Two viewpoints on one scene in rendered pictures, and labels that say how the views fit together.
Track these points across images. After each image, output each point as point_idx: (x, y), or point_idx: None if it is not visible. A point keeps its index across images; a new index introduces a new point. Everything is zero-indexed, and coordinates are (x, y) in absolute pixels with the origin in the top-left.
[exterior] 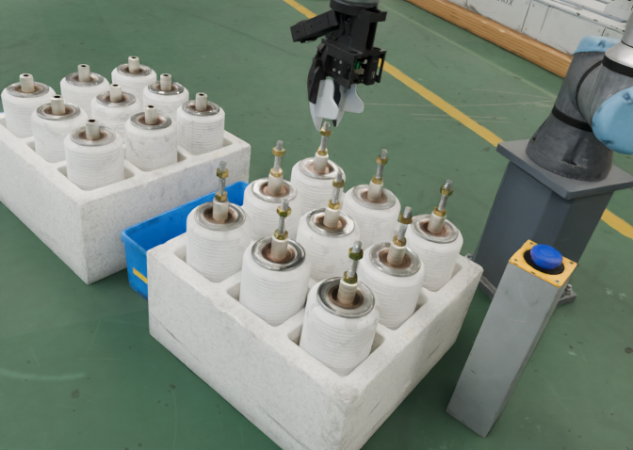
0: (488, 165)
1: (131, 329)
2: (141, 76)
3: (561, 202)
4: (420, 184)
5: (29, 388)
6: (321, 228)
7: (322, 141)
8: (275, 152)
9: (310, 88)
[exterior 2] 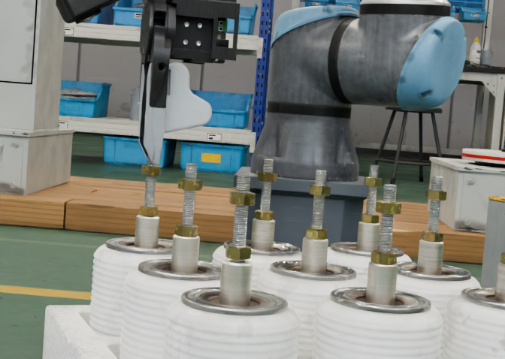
0: (33, 309)
1: None
2: None
3: (354, 213)
4: (10, 353)
5: None
6: (328, 274)
7: (151, 188)
8: (195, 182)
9: (161, 78)
